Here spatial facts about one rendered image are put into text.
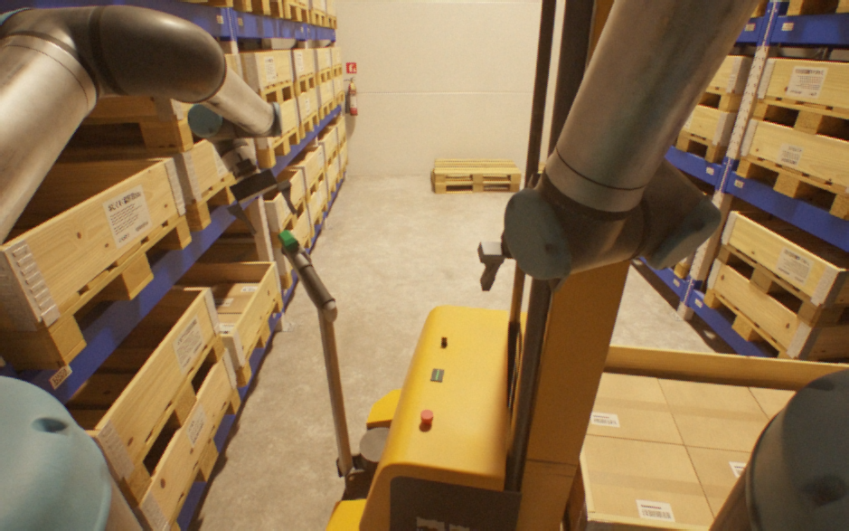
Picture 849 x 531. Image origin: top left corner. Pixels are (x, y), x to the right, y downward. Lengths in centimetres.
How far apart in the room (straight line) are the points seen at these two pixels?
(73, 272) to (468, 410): 117
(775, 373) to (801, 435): 200
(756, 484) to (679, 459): 147
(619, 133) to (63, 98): 60
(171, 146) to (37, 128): 138
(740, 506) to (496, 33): 670
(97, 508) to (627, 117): 40
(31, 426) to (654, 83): 41
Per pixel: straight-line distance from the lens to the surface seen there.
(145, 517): 178
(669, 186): 51
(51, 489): 26
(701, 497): 169
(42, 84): 65
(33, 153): 60
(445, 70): 675
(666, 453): 175
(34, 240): 133
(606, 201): 38
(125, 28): 71
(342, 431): 168
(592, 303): 94
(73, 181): 210
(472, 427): 134
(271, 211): 303
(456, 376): 149
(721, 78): 359
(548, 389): 108
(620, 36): 34
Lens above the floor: 189
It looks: 28 degrees down
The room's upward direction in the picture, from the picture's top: straight up
